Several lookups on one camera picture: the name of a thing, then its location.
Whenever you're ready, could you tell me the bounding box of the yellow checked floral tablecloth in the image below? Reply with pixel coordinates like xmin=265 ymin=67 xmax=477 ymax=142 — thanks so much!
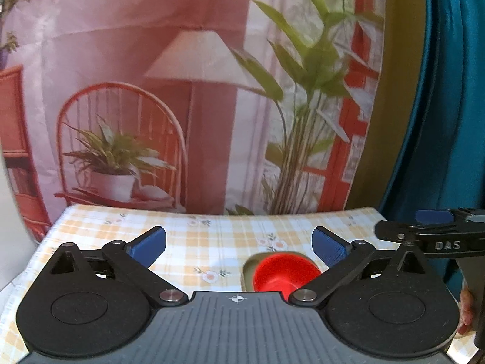
xmin=0 ymin=204 xmax=478 ymax=364

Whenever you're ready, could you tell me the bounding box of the orange-red bowl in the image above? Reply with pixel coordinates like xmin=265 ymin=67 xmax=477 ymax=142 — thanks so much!
xmin=253 ymin=254 xmax=322 ymax=292

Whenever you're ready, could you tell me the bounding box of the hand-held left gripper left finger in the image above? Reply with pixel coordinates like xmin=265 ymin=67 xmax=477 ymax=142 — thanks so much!
xmin=49 ymin=226 xmax=189 ymax=308

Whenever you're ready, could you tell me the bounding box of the green bowl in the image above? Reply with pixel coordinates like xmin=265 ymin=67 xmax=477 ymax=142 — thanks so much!
xmin=242 ymin=251 xmax=323 ymax=292

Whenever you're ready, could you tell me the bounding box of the teal curtain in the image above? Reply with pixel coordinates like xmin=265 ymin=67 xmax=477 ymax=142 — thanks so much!
xmin=379 ymin=0 xmax=485 ymax=221

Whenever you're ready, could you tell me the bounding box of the printed backdrop cloth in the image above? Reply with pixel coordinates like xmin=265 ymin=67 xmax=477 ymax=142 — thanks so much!
xmin=0 ymin=0 xmax=388 ymax=244

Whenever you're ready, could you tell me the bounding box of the person's right hand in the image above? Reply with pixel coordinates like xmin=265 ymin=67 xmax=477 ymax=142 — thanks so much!
xmin=457 ymin=286 xmax=477 ymax=336

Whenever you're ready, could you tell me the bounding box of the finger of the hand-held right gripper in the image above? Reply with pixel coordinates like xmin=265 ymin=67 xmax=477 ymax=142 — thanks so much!
xmin=416 ymin=208 xmax=460 ymax=227
xmin=374 ymin=220 xmax=427 ymax=245

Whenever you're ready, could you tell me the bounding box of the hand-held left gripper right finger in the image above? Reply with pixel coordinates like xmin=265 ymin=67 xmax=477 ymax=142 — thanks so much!
xmin=290 ymin=226 xmax=430 ymax=308

